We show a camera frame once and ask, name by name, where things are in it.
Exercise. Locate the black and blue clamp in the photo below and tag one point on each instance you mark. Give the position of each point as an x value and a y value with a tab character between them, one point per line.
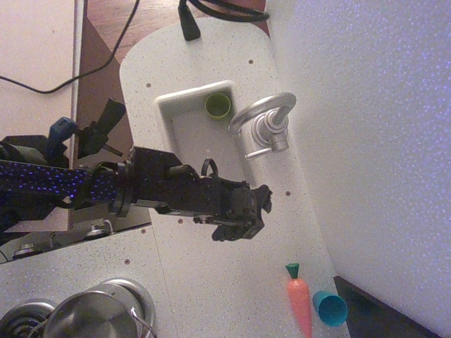
92	139

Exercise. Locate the white toy sink basin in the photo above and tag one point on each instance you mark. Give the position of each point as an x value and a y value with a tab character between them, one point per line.
193	136

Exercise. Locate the green plastic cup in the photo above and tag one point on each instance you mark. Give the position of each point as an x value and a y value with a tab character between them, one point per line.
218	105

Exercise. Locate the white speckled toy counter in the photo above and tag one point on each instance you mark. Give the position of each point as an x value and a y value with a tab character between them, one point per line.
201	288

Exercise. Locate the silver stove burner left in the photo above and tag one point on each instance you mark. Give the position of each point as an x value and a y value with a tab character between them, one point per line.
22	319

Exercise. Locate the orange toy carrot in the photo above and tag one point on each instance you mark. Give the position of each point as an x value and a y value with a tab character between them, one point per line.
299	297

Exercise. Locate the silver metal pot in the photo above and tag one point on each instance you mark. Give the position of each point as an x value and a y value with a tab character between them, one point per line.
111	311

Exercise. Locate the silver toy faucet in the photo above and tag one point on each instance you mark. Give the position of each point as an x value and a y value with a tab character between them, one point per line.
270	122

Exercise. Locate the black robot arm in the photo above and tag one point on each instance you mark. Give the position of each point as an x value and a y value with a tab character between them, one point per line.
150	178

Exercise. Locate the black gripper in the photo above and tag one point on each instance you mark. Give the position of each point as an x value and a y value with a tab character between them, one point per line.
238	211

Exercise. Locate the teal plastic cup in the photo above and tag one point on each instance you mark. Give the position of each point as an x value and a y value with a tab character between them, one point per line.
330	308

